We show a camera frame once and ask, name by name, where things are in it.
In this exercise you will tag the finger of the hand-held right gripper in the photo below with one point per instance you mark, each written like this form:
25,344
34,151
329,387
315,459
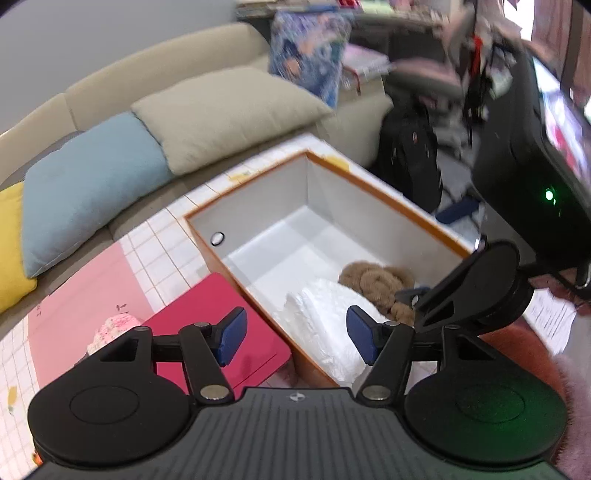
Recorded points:
438,295

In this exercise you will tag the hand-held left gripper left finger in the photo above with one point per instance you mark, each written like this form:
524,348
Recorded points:
231,334

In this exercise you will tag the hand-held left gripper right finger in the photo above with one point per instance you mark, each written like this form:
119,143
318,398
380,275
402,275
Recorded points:
362,337

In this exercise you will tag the red box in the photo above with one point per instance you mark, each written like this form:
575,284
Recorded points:
258,353

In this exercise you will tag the white plastic bag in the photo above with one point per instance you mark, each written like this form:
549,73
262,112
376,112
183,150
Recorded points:
318,314

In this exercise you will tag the brown plush toy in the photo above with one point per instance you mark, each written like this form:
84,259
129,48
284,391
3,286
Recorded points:
369,277

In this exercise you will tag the pink white plush toy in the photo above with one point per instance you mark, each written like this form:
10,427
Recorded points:
113,325

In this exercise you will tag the orange wooden storage box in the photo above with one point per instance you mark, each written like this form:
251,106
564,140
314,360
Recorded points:
323,184

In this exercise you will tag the dark blue slipper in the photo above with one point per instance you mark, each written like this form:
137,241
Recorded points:
459,210

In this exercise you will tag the reddish brown cloth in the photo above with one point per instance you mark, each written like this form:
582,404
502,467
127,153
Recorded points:
521,344

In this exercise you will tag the black backpack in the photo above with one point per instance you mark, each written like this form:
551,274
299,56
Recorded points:
411,157

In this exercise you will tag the white paper sheet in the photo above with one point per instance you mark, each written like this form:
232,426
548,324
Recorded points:
551,318

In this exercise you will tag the white and pink printed mat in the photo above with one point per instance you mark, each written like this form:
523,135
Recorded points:
152,249

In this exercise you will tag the pink fluffy rug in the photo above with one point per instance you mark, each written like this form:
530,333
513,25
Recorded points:
577,401

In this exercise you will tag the stack of pink books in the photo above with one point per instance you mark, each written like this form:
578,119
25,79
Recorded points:
364,60

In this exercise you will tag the blue cushion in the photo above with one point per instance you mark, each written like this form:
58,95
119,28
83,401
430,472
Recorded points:
92,184

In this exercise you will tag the beige cushion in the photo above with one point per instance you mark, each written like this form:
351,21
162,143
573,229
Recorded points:
221,115

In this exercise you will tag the blue printed bag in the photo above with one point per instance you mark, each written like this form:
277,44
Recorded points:
307,50

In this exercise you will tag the yellow cushion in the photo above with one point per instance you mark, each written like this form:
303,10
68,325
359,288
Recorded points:
11,249

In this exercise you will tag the beige sofa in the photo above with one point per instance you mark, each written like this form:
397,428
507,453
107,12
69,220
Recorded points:
138,64

